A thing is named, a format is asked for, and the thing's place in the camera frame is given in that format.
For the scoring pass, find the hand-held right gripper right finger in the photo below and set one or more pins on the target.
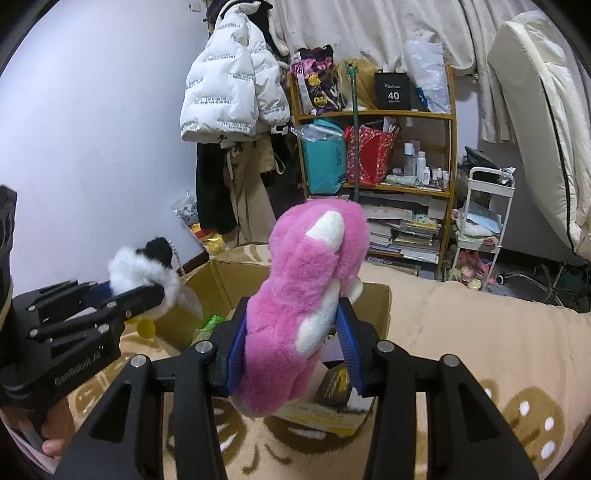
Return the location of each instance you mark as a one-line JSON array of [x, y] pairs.
[[353, 355]]

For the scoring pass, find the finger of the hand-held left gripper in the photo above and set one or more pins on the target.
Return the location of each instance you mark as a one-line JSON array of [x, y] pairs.
[[124, 302], [55, 297]]

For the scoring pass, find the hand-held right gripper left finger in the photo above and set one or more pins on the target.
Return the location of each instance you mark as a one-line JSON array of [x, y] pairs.
[[236, 360]]

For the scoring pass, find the black and white plush toy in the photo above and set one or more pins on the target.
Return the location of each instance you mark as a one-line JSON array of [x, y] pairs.
[[134, 267]]

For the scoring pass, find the green tissue pack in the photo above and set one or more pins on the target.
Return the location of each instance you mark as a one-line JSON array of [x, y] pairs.
[[213, 322]]

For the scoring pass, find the printed cardboard box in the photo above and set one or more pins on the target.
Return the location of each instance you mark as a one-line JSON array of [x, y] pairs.
[[217, 277]]

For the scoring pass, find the pink plush bear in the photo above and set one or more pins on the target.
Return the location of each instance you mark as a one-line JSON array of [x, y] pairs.
[[295, 286]]

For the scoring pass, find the person's left hand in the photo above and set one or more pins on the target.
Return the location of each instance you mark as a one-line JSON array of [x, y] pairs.
[[57, 434]]

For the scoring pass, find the yellow plastic cup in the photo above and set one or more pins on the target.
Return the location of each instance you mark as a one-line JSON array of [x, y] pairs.
[[147, 328]]

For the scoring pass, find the plastic bag of snacks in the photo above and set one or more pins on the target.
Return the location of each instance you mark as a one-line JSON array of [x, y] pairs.
[[194, 221]]

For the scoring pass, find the stack of books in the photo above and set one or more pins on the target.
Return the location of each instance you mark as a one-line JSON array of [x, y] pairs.
[[406, 235]]

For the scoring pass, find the black hanging clothes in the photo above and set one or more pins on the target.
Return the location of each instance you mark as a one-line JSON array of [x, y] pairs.
[[207, 184]]

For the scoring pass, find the pile of pink plush toys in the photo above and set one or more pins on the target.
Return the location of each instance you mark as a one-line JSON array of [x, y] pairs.
[[471, 270]]

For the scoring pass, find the beige pants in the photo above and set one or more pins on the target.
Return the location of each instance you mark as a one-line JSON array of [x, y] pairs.
[[249, 194]]

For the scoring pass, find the light blue cloth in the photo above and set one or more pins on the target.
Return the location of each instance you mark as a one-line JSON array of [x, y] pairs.
[[482, 224]]

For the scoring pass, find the metal chair legs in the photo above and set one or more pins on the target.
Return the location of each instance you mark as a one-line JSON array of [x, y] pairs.
[[535, 284]]

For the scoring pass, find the teal bag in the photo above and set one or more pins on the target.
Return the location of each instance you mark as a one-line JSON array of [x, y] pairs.
[[323, 161]]

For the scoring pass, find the red patterned bag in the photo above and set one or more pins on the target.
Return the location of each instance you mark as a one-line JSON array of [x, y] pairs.
[[374, 157]]

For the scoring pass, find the row of small bottles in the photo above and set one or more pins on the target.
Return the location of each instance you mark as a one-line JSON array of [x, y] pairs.
[[425, 168]]

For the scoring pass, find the white utility cart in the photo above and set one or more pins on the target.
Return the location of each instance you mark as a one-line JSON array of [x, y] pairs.
[[505, 221]]

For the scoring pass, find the wooden shelf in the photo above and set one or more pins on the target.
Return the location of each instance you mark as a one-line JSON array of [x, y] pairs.
[[450, 161]]

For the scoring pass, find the green pole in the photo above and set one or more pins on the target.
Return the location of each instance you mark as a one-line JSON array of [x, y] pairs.
[[356, 138]]

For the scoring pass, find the white puffer jacket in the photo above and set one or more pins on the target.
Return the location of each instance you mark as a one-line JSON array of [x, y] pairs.
[[226, 78]]

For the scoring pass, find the black cardboard box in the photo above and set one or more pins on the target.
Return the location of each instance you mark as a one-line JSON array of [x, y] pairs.
[[393, 92]]

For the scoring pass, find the blond wig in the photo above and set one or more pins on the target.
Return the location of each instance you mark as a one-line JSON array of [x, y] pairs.
[[369, 87]]

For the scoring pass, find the printed tote bag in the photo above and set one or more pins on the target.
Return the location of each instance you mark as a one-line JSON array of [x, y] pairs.
[[318, 83]]

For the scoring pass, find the clear plastic bag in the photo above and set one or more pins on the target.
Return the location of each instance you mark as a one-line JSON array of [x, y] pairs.
[[429, 74]]

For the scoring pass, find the white mattress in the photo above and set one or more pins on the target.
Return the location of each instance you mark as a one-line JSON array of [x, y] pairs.
[[540, 115]]

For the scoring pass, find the white curtain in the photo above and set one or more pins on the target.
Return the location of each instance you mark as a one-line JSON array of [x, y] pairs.
[[378, 27]]

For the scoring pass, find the white wall socket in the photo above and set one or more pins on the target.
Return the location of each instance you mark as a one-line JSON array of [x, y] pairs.
[[195, 6]]

